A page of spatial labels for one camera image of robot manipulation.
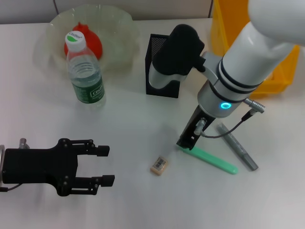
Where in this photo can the clear water bottle green label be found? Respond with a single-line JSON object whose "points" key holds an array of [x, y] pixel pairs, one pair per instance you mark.
{"points": [[87, 78]]}

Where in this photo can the grey marker clear cap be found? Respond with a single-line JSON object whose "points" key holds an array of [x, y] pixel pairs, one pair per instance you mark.
{"points": [[240, 149]]}

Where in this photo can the pale green glass fruit plate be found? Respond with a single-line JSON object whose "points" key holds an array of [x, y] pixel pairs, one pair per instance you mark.
{"points": [[119, 40]]}

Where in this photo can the black mesh pen holder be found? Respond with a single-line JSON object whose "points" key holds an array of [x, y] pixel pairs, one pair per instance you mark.
{"points": [[155, 45]]}

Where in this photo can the yellow plastic bin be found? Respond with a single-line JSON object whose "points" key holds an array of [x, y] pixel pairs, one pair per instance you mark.
{"points": [[222, 23]]}

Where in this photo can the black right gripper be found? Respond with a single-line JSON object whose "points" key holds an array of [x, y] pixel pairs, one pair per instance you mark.
{"points": [[191, 133]]}

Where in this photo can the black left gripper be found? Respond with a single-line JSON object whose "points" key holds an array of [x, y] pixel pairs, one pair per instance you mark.
{"points": [[35, 165]]}

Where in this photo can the mint green pen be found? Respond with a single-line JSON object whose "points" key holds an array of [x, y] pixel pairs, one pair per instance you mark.
{"points": [[214, 161]]}

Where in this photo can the red-orange toy orange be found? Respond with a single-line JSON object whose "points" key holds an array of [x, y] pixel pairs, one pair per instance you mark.
{"points": [[94, 45]]}

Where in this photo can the beige eraser with barcode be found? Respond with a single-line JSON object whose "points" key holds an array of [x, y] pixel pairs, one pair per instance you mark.
{"points": [[159, 164]]}

